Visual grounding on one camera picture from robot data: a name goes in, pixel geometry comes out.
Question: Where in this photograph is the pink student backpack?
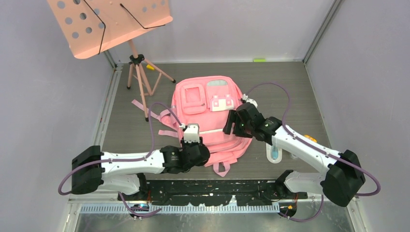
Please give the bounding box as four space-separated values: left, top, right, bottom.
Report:
151 76 252 177

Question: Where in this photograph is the blue correction tape pack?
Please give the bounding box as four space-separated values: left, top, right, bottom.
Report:
265 144 282 164

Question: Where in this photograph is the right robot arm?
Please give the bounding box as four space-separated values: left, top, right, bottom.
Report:
223 102 366 207

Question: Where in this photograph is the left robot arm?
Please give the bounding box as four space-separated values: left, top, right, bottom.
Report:
71 143 210 200

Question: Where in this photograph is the colourful toy train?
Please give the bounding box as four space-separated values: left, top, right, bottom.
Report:
304 134 317 143

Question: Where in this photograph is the pink music stand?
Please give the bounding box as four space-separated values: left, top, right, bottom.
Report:
47 0 176 119

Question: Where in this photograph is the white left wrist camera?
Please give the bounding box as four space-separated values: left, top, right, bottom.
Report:
179 123 200 144

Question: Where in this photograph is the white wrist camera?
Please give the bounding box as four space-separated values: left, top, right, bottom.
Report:
241 94 258 108
179 123 200 144

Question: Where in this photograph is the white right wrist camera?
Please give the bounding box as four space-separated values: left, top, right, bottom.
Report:
241 94 258 108

